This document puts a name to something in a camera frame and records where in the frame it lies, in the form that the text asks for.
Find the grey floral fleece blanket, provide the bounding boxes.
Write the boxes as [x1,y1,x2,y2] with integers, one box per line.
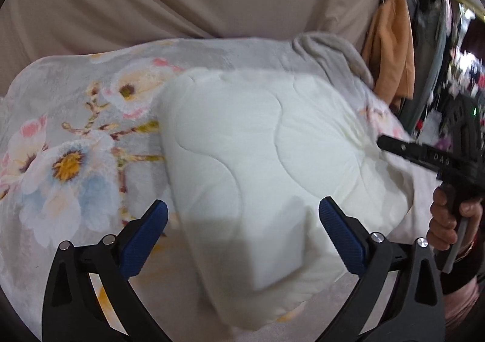
[0,33,436,342]

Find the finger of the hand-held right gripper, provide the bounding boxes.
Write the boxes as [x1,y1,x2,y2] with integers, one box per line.
[377,134,422,165]

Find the person's right hand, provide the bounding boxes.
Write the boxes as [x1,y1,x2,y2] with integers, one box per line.
[426,185,483,263]

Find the orange hanging cloth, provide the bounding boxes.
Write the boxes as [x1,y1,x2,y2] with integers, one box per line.
[362,0,415,100]

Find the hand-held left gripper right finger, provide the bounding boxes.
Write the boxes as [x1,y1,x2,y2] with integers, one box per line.
[318,196,446,342]

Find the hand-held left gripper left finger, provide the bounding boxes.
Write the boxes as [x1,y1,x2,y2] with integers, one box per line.
[41,200,171,342]

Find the white quilted pillow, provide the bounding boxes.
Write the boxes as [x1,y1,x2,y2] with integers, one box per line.
[155,67,436,331]

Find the person's right forearm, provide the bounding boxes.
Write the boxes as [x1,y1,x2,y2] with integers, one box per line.
[441,251,481,324]

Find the hanging dark clothes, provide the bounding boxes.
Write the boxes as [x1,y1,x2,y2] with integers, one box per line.
[411,0,455,138]

